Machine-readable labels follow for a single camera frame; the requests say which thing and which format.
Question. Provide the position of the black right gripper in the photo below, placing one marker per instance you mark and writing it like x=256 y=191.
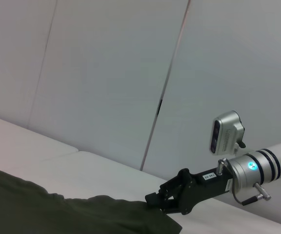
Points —
x=204 y=187

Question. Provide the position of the dark green shirt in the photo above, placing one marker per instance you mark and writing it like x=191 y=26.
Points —
x=57 y=212

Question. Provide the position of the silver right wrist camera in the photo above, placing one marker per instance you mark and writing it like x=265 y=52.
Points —
x=226 y=132

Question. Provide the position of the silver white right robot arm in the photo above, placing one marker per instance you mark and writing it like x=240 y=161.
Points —
x=265 y=165

